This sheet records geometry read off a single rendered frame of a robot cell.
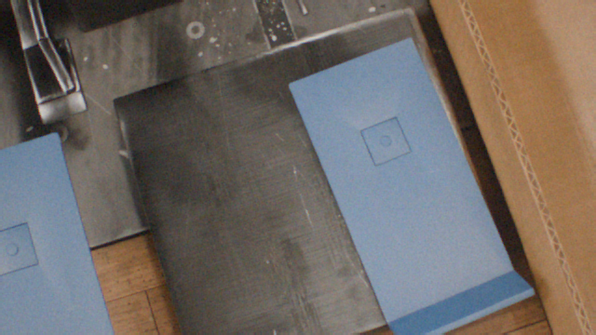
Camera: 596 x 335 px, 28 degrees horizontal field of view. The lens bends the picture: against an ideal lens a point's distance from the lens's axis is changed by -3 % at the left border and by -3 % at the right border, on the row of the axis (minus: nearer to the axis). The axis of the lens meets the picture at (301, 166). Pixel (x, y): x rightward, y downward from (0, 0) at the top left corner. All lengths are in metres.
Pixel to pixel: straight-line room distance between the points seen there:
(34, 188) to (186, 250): 0.10
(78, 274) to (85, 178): 0.12
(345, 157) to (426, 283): 0.08
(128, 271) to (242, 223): 0.07
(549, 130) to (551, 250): 0.10
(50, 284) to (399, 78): 0.21
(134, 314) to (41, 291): 0.10
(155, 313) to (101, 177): 0.08
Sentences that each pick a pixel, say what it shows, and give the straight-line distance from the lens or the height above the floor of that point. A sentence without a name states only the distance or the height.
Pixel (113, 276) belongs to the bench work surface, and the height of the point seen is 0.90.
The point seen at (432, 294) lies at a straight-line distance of 0.61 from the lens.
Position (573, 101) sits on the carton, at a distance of 0.67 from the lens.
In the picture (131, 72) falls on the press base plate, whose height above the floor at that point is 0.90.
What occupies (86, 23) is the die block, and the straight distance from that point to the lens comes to 0.67.
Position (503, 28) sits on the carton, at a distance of 0.67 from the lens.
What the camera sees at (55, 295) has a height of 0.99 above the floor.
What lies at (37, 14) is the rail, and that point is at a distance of 0.60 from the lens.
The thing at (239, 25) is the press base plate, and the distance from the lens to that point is 0.68.
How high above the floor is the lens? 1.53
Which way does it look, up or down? 75 degrees down
